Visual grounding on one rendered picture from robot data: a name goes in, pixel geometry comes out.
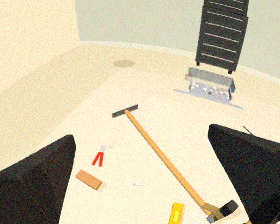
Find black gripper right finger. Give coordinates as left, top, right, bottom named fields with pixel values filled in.
left=208, top=124, right=280, bottom=224

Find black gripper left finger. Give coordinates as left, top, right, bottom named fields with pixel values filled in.
left=0, top=133, right=76, bottom=224

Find long-handled scraper with black blade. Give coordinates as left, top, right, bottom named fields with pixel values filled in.
left=112, top=104, right=238, bottom=224

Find red-handled pliers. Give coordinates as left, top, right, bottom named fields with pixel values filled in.
left=91, top=145, right=105, bottom=167

